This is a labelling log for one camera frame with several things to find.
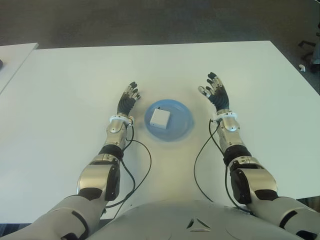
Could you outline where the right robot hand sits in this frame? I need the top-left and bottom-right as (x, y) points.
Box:
(197, 71), (231, 114)

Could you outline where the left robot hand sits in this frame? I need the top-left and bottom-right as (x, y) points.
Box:
(116, 80), (141, 118)

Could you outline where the white charger block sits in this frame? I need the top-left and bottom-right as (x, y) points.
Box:
(149, 107), (172, 129)

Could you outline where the blue plate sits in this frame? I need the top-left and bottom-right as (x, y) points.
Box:
(144, 99), (196, 143)

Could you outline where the black office chair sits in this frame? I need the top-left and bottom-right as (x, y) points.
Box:
(297, 39), (317, 61)

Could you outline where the seated person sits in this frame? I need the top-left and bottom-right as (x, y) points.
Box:
(309, 44), (320, 74)

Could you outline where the white side table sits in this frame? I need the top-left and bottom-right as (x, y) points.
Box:
(0, 42), (40, 96)

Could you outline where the grey robot torso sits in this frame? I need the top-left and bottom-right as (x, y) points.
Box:
(87, 198), (299, 240)

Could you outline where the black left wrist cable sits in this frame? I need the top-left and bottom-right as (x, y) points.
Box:
(104, 119), (153, 209)

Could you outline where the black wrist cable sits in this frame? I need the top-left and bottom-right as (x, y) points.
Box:
(104, 119), (153, 209)
(193, 118), (249, 214)

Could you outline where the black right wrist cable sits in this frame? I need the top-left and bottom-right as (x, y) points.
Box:
(193, 118), (249, 214)

